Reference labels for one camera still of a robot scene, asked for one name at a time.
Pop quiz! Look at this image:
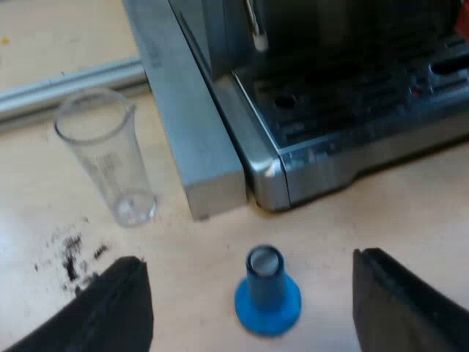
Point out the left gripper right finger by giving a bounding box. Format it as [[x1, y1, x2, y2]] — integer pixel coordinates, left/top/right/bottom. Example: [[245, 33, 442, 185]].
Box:
[[352, 247, 469, 352]]

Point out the metal block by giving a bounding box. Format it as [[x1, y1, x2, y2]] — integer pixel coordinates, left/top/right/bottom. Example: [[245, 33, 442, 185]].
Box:
[[122, 0, 249, 221]]

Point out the steel espresso machine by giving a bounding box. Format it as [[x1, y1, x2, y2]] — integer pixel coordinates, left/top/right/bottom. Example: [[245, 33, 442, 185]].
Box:
[[169, 0, 469, 213]]

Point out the blue tamper with steel top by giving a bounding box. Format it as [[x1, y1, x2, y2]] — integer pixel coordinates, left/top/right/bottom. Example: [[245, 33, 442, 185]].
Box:
[[234, 245, 303, 338]]

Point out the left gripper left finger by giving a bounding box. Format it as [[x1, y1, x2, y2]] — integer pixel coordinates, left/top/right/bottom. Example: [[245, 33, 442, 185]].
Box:
[[2, 256, 155, 352]]

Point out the aluminium rail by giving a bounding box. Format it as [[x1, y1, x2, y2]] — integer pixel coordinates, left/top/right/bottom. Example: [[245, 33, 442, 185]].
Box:
[[0, 58, 147, 125]]

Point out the clear measuring glass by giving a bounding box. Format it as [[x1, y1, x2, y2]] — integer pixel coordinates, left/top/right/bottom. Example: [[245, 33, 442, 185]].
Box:
[[53, 87, 158, 229]]

